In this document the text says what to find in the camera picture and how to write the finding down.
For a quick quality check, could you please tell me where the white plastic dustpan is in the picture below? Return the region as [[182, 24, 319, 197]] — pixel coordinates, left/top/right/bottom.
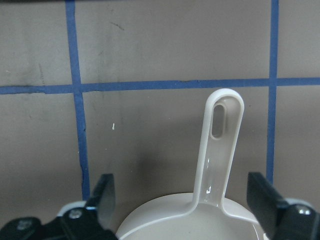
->
[[116, 88, 266, 240]]

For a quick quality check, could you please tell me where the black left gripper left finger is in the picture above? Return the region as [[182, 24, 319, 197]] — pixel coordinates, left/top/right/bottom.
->
[[0, 173, 117, 240]]

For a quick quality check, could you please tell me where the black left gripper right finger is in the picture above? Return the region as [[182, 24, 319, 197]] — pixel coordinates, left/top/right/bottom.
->
[[246, 172, 320, 240]]

